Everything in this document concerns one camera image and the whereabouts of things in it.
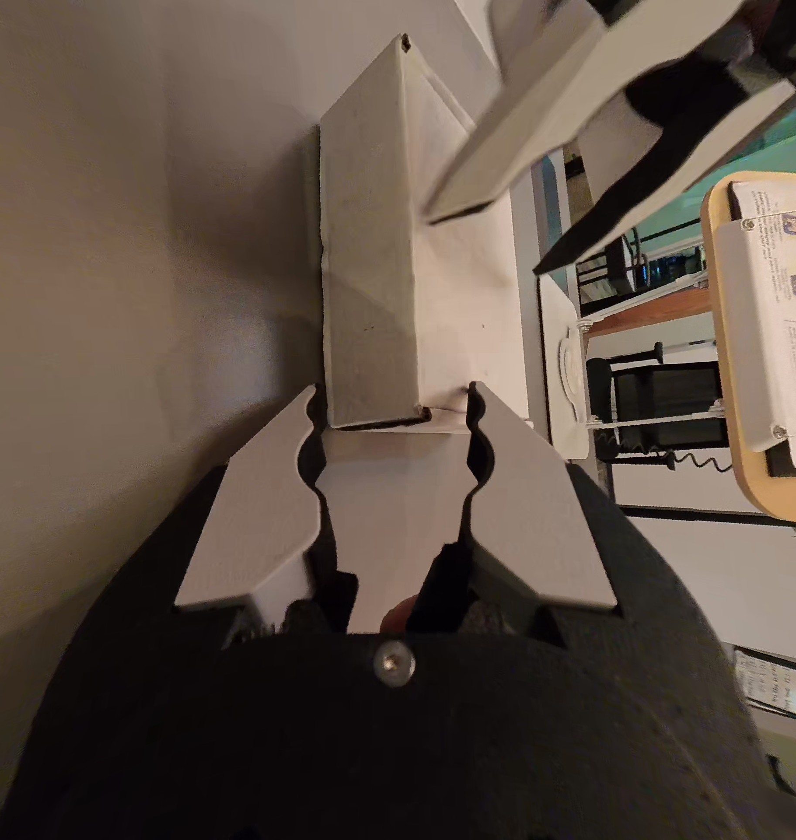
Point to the light wooden board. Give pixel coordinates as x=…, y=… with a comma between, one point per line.
x=759, y=492

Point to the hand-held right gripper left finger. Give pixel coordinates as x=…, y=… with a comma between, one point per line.
x=253, y=525

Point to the white cardboard box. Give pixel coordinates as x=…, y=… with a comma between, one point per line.
x=372, y=262

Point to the black equipment case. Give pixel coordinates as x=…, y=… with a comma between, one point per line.
x=673, y=400

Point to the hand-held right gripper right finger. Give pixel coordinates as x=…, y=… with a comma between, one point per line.
x=536, y=525

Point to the person's right hand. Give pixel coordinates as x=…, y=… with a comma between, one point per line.
x=398, y=613

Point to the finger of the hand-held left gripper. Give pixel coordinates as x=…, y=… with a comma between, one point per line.
x=536, y=118
x=700, y=164

